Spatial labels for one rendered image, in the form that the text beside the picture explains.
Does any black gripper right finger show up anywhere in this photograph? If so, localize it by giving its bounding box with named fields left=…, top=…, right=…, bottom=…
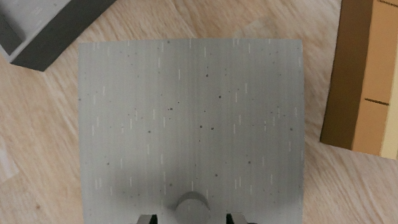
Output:
left=226, top=213, right=256, bottom=224

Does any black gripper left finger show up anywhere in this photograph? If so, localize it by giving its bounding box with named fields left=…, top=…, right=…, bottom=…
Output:
left=136, top=214, right=158, bottom=224

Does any brown cardboard box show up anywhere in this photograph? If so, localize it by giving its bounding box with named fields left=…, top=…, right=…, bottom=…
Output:
left=318, top=0, right=398, bottom=160

